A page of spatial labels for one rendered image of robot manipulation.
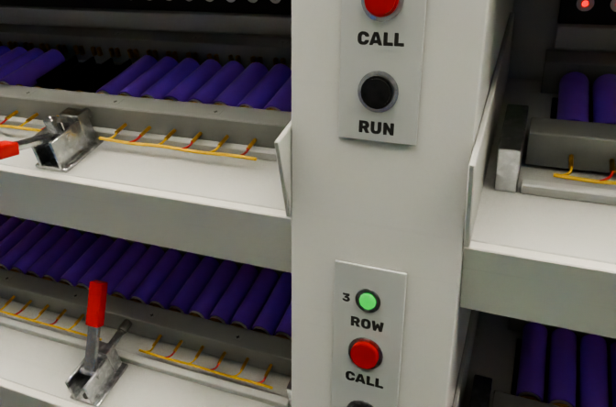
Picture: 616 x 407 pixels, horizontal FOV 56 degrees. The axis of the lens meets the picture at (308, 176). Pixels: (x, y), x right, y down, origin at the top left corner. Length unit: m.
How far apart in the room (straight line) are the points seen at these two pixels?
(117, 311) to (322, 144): 0.29
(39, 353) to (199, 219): 0.25
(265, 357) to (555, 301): 0.24
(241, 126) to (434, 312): 0.16
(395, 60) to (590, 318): 0.16
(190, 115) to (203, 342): 0.19
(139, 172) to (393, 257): 0.18
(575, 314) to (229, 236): 0.19
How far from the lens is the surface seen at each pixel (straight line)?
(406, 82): 0.28
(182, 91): 0.44
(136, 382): 0.51
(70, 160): 0.42
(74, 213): 0.43
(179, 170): 0.38
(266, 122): 0.37
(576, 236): 0.32
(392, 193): 0.30
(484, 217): 0.32
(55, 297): 0.58
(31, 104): 0.48
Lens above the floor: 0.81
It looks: 19 degrees down
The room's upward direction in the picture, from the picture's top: 1 degrees clockwise
